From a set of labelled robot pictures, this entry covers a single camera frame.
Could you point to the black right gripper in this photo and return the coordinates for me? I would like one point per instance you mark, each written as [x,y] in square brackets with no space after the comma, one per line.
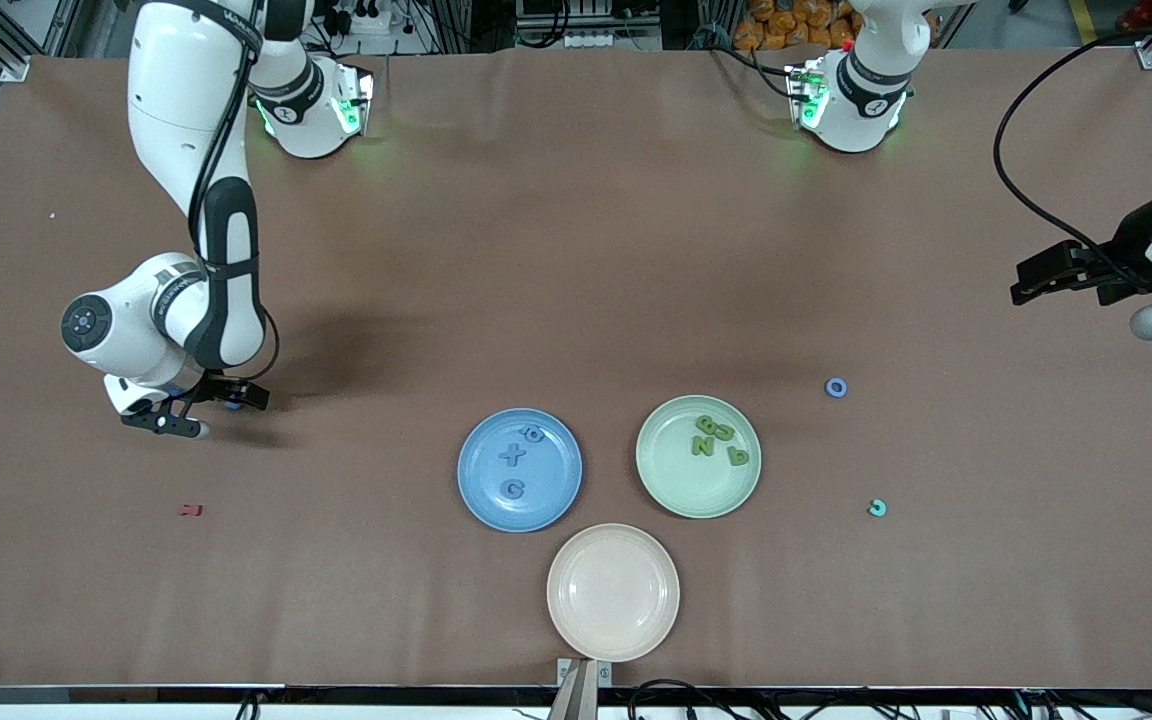
[219,388]

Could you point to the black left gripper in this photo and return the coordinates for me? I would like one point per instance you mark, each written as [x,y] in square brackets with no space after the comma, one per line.
[1129,243]

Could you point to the blue foam letter X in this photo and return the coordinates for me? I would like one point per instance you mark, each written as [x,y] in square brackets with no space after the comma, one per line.
[512,455]

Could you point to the blue foam letter G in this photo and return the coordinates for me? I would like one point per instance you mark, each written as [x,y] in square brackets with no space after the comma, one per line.
[506,489]

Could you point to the blue foam digit 9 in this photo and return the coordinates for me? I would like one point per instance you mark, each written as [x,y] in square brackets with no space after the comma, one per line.
[533,434]

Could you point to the green foam letter u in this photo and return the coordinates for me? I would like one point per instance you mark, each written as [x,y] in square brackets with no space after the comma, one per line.
[729,432]

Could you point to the green foam letter b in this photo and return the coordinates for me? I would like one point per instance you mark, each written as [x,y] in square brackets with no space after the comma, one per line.
[705,424]
[733,453]

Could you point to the green foam letter N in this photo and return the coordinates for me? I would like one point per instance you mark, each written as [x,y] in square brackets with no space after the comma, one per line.
[703,446]

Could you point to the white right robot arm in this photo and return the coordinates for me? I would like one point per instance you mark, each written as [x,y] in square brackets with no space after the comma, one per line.
[186,100]

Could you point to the blue foam letter O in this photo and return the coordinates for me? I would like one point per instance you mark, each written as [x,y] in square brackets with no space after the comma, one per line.
[829,387]

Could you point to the teal foam letter C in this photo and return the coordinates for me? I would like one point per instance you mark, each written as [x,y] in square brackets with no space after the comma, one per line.
[883,510]

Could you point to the blue plate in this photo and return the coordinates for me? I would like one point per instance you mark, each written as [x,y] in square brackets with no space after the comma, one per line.
[556,480]

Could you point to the brown table cover sheet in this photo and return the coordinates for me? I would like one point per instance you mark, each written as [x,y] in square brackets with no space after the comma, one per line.
[576,250]

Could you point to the pile of orange objects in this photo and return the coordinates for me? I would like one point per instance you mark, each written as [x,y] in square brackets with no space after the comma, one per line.
[786,25]

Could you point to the white power strip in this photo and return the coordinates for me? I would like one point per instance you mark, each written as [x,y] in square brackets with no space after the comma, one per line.
[366,22]
[596,40]

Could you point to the beige plate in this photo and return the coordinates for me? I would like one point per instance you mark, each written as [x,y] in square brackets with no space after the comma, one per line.
[613,592]

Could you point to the pale green plate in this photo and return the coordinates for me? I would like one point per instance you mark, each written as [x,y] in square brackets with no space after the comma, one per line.
[676,485]

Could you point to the table front edge rail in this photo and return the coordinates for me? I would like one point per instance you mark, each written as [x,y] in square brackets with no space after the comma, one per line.
[136,694]

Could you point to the metal table edge bracket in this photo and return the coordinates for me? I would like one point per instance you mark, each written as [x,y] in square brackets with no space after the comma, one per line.
[584,690]

